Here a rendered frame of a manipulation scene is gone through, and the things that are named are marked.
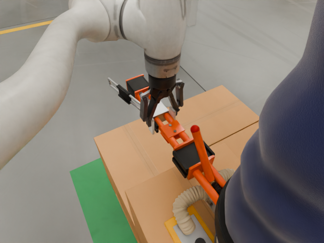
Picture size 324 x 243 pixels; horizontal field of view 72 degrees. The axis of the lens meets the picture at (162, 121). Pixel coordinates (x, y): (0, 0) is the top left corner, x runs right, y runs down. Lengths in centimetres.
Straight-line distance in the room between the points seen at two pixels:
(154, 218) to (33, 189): 144
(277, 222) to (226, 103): 137
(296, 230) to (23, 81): 32
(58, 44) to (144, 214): 52
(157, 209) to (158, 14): 53
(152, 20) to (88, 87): 220
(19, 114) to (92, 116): 206
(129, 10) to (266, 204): 43
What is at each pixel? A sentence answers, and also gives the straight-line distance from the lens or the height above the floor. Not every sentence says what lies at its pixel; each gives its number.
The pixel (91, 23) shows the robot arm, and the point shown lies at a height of 141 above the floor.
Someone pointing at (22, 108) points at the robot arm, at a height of 147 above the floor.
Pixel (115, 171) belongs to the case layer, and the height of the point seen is 54.
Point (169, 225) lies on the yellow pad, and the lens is 69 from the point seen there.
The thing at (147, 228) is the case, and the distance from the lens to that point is 71.
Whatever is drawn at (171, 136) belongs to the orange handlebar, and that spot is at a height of 109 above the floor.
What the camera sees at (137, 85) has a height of 110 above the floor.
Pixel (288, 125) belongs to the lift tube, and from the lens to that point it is 22.
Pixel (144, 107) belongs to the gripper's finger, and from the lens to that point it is 64.
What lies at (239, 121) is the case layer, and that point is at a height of 54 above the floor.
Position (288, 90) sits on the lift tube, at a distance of 24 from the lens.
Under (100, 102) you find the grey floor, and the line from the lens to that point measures 243.
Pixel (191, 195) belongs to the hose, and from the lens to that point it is 65.
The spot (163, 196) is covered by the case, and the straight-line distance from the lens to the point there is 74.
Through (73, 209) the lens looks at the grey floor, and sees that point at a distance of 184.
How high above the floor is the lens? 163
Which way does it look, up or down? 49 degrees down
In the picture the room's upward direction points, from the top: straight up
